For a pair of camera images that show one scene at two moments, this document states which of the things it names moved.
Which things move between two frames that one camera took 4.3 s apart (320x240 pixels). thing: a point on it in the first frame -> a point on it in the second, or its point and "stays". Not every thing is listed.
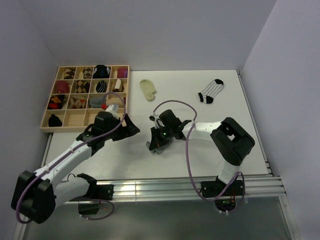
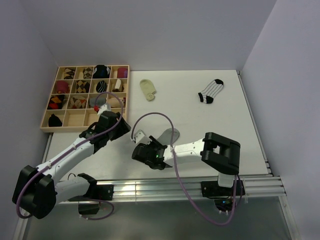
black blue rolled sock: [101, 71] stays
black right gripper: [156, 142] -> [154, 142]
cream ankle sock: [148, 89] stays
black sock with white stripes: [54, 121] stays
